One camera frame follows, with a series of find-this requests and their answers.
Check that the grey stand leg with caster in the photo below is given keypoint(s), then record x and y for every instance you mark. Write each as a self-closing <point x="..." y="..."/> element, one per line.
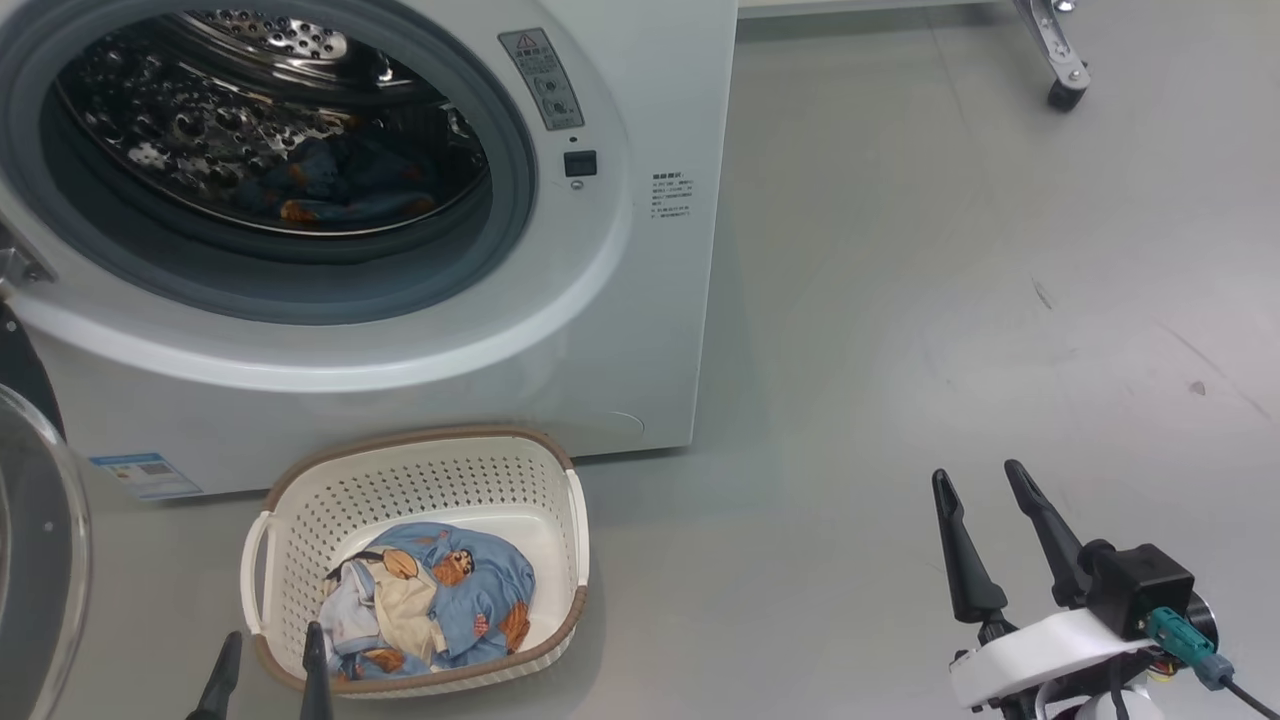
<point x="1055" y="55"/>

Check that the washing machine glass door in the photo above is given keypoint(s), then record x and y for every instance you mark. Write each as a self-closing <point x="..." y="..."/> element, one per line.
<point x="40" y="560"/>

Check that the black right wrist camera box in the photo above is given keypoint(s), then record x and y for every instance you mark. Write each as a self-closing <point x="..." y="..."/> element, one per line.
<point x="1140" y="585"/>

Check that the grey warning label sticker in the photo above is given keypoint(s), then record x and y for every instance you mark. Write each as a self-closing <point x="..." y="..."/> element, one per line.
<point x="542" y="80"/>

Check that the white perforated basket brown rim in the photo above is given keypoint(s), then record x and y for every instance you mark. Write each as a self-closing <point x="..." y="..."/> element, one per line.
<point x="440" y="480"/>

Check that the blue cartoon print garment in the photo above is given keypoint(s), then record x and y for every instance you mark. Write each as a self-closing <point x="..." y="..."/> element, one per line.
<point x="480" y="590"/>
<point x="340" y="185"/>

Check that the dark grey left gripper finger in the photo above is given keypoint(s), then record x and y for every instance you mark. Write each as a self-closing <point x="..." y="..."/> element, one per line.
<point x="316" y="680"/>
<point x="220" y="690"/>

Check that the small printed text label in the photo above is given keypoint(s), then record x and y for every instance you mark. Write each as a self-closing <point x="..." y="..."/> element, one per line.
<point x="672" y="195"/>

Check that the blue energy label sticker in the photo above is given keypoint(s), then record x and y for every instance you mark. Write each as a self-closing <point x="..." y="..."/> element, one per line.
<point x="145" y="477"/>

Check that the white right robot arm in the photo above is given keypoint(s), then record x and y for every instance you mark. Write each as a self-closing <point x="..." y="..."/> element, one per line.
<point x="1095" y="708"/>

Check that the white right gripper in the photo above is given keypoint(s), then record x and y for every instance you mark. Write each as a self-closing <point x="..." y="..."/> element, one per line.
<point x="1040" y="650"/>

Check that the white front-load washing machine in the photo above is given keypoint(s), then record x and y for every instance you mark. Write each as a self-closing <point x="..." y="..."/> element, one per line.
<point x="560" y="330"/>

